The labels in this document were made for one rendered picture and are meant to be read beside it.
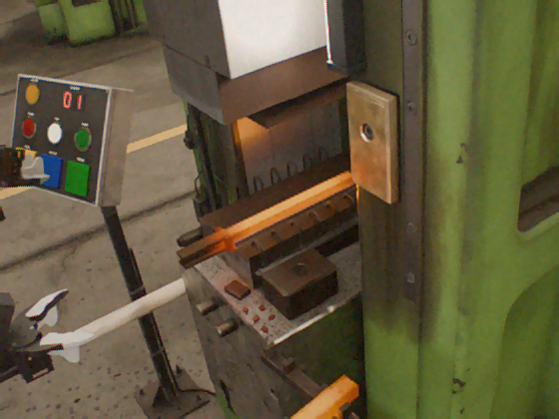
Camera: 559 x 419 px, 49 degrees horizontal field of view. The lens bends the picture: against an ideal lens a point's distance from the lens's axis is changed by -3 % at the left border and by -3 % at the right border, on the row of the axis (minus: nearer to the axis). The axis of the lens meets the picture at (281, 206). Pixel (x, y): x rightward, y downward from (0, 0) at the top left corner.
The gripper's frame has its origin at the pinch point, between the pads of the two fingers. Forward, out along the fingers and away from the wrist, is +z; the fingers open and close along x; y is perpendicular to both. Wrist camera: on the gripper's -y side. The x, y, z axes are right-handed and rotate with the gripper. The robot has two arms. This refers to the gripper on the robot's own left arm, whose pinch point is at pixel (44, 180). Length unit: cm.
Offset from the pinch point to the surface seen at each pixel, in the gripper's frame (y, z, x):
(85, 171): 2.4, 9.7, -2.7
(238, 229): -1.1, 8.2, -47.9
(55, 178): -1.1, 9.7, 7.4
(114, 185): -0.2, 15.4, -6.9
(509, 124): 26, -11, -98
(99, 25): 76, 315, 325
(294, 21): 37, -9, -63
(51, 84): 21.2, 10.4, 13.6
